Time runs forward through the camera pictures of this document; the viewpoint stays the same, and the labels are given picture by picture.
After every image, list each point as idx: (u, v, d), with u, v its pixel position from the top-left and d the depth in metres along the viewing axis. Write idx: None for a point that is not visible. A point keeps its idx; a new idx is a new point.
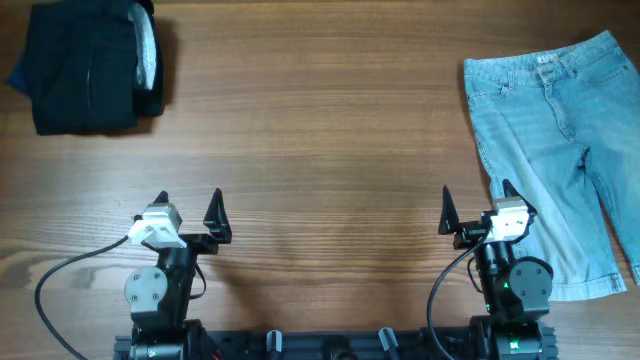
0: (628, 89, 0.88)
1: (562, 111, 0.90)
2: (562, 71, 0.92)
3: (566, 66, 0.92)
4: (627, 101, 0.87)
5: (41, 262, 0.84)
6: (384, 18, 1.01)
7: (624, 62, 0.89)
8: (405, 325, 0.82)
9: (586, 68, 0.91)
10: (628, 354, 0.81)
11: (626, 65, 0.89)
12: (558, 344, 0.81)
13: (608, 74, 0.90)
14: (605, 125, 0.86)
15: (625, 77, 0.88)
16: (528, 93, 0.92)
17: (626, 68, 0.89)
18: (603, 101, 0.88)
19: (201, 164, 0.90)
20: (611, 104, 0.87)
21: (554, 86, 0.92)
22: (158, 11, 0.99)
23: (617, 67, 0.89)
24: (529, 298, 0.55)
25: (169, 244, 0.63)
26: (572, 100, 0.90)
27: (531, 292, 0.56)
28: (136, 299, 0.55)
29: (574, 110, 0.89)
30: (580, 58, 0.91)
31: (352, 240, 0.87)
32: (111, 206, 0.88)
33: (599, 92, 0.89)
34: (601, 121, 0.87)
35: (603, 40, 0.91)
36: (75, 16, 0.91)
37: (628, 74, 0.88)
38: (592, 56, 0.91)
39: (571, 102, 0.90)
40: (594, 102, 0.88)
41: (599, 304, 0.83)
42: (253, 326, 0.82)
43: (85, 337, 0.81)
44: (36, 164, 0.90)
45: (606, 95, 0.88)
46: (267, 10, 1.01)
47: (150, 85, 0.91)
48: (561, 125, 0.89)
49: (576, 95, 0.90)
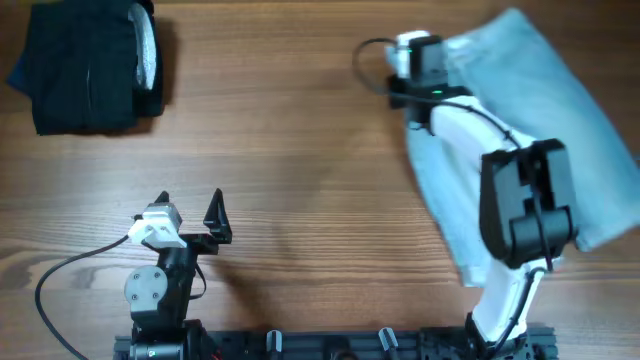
0: (540, 63, 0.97)
1: (489, 88, 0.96)
2: (472, 55, 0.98)
3: (483, 49, 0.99)
4: (545, 74, 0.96)
5: (42, 262, 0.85)
6: (384, 18, 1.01)
7: (534, 36, 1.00)
8: (405, 326, 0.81)
9: (513, 48, 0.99)
10: (630, 355, 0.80)
11: (535, 40, 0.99)
12: (558, 344, 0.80)
13: (515, 50, 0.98)
14: (528, 99, 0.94)
15: (539, 52, 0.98)
16: (459, 78, 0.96)
17: (536, 42, 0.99)
18: (525, 77, 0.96)
19: (201, 165, 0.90)
20: (530, 79, 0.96)
21: (457, 69, 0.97)
22: (159, 12, 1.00)
23: (528, 43, 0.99)
24: (428, 62, 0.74)
25: (169, 244, 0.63)
26: (492, 77, 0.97)
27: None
28: (136, 299, 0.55)
29: (505, 89, 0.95)
30: (490, 41, 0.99)
31: (352, 240, 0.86)
32: (111, 206, 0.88)
33: (523, 66, 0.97)
34: (520, 96, 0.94)
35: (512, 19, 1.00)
36: (76, 17, 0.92)
37: (540, 49, 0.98)
38: (502, 38, 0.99)
39: (490, 79, 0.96)
40: (521, 77, 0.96)
41: (600, 305, 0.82)
42: (252, 326, 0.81)
43: (85, 337, 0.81)
44: (37, 164, 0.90)
45: (521, 72, 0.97)
46: (267, 9, 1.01)
47: (150, 85, 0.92)
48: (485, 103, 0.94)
49: (502, 74, 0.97)
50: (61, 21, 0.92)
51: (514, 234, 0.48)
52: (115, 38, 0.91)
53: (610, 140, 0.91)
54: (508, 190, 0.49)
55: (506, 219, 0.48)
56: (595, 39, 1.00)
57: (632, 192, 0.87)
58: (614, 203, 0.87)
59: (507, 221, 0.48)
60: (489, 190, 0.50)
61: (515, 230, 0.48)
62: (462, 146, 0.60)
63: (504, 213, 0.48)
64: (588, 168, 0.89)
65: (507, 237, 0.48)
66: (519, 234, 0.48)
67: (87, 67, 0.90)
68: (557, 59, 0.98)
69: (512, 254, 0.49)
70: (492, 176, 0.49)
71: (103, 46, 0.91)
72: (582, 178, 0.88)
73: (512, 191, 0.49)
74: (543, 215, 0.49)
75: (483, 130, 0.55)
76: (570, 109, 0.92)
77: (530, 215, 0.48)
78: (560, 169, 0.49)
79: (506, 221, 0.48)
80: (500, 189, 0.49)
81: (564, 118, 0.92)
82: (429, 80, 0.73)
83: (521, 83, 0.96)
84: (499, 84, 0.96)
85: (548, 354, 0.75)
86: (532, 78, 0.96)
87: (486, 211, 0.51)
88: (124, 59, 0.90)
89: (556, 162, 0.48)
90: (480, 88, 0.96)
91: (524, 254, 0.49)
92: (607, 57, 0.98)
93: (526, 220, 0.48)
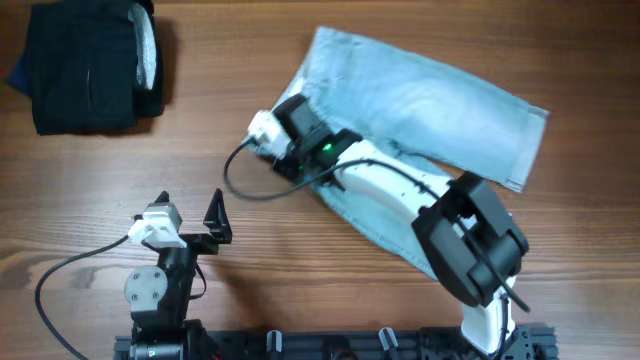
0: (374, 64, 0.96)
1: (362, 105, 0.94)
2: (318, 83, 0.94)
3: (323, 73, 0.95)
4: (379, 65, 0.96)
5: (42, 262, 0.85)
6: (384, 18, 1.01)
7: (353, 40, 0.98)
8: (405, 326, 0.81)
9: (348, 64, 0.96)
10: (629, 354, 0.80)
11: (357, 42, 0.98)
12: (558, 344, 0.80)
13: (347, 57, 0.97)
14: (376, 95, 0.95)
15: (344, 53, 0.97)
16: (328, 104, 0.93)
17: (356, 44, 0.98)
18: (355, 80, 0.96)
19: (201, 165, 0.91)
20: (363, 80, 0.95)
21: (326, 100, 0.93)
22: (159, 12, 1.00)
23: (351, 47, 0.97)
24: (309, 121, 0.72)
25: (169, 244, 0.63)
26: (339, 86, 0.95)
27: (305, 121, 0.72)
28: (136, 299, 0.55)
29: (380, 100, 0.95)
30: (323, 62, 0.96)
31: (352, 239, 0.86)
32: (111, 206, 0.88)
33: (370, 75, 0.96)
34: (373, 94, 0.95)
35: (324, 36, 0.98)
36: (75, 16, 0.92)
37: (360, 49, 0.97)
38: (328, 55, 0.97)
39: (342, 88, 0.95)
40: (387, 82, 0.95)
41: (600, 304, 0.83)
42: (252, 326, 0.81)
43: (85, 337, 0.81)
44: (37, 164, 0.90)
45: (356, 71, 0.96)
46: (267, 9, 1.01)
47: (150, 85, 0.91)
48: (357, 118, 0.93)
49: (354, 91, 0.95)
50: (61, 21, 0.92)
51: (476, 280, 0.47)
52: (115, 38, 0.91)
53: (482, 98, 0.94)
54: (452, 240, 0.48)
55: (463, 271, 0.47)
56: (595, 39, 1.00)
57: (527, 124, 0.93)
58: (529, 160, 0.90)
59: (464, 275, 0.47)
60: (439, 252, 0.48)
61: (476, 275, 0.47)
62: (376, 196, 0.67)
63: (458, 266, 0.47)
64: (466, 127, 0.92)
65: (471, 289, 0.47)
66: (480, 277, 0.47)
67: (88, 68, 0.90)
68: (393, 55, 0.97)
69: (484, 298, 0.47)
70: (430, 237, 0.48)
71: (103, 46, 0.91)
72: (483, 132, 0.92)
73: (455, 238, 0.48)
74: (488, 256, 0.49)
75: (397, 184, 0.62)
76: (436, 88, 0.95)
77: (478, 253, 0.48)
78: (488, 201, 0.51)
79: (464, 276, 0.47)
80: (445, 244, 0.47)
81: (443, 96, 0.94)
82: (313, 139, 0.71)
83: (376, 87, 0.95)
84: (379, 94, 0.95)
85: (548, 353, 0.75)
86: (409, 76, 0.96)
87: (437, 267, 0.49)
88: (124, 59, 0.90)
89: (480, 197, 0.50)
90: (368, 102, 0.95)
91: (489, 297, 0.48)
92: (607, 57, 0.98)
93: (479, 259, 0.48)
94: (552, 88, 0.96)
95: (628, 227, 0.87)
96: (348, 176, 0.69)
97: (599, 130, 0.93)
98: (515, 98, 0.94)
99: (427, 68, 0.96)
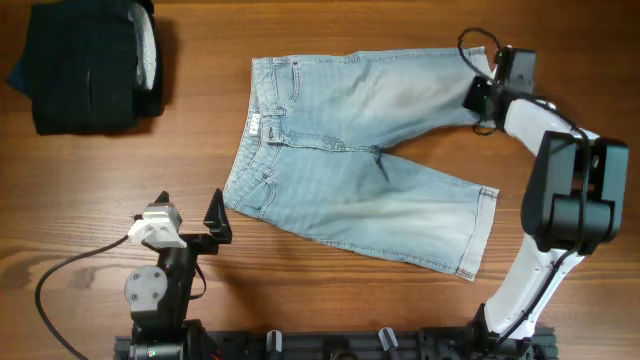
0: (317, 73, 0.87)
1: (324, 121, 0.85)
2: (272, 114, 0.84)
3: (271, 105, 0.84)
4: (325, 74, 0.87)
5: (42, 262, 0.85)
6: (384, 17, 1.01)
7: (290, 61, 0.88)
8: (405, 325, 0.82)
9: (293, 85, 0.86)
10: (628, 354, 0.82)
11: (259, 61, 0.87)
12: (559, 344, 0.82)
13: (278, 81, 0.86)
14: (332, 107, 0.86)
15: (286, 73, 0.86)
16: (290, 130, 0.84)
17: (296, 64, 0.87)
18: (306, 94, 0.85)
19: (202, 165, 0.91)
20: (317, 93, 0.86)
21: (285, 131, 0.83)
22: (158, 12, 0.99)
23: (289, 65, 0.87)
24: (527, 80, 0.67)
25: (169, 244, 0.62)
26: (295, 109, 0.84)
27: (522, 67, 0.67)
28: (136, 299, 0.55)
29: (341, 109, 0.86)
30: (265, 92, 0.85)
31: (362, 234, 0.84)
32: (111, 206, 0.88)
33: (320, 89, 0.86)
34: (328, 106, 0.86)
35: (262, 66, 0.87)
36: (75, 15, 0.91)
37: (280, 69, 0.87)
38: (264, 86, 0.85)
39: (299, 110, 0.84)
40: (339, 90, 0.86)
41: (601, 305, 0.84)
42: (252, 325, 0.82)
43: (86, 338, 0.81)
44: (37, 164, 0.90)
45: (304, 86, 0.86)
46: (267, 9, 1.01)
47: (150, 85, 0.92)
48: (324, 140, 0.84)
49: (311, 109, 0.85)
50: (60, 20, 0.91)
51: (554, 208, 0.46)
52: (115, 38, 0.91)
53: (429, 68, 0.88)
54: (559, 170, 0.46)
55: (549, 194, 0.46)
56: (596, 39, 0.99)
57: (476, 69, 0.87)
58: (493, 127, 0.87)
59: (550, 195, 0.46)
60: (540, 163, 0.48)
61: (557, 206, 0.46)
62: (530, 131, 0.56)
63: (549, 188, 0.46)
64: (429, 101, 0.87)
65: (545, 209, 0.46)
66: (560, 210, 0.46)
67: (87, 68, 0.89)
68: (333, 63, 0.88)
69: (546, 230, 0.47)
70: (551, 151, 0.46)
71: (103, 46, 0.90)
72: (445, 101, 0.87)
73: (562, 175, 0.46)
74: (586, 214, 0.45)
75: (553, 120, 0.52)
76: (388, 77, 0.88)
77: (576, 198, 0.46)
78: (619, 165, 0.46)
79: (545, 211, 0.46)
80: (552, 166, 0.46)
81: (400, 83, 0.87)
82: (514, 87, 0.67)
83: (330, 98, 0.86)
84: (335, 105, 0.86)
85: (548, 353, 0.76)
86: (358, 75, 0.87)
87: (531, 191, 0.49)
88: (123, 59, 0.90)
89: (616, 165, 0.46)
90: (328, 116, 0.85)
91: (557, 237, 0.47)
92: (607, 57, 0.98)
93: (572, 200, 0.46)
94: (553, 88, 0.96)
95: (628, 228, 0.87)
96: (511, 110, 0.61)
97: (600, 131, 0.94)
98: (452, 50, 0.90)
99: (363, 60, 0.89)
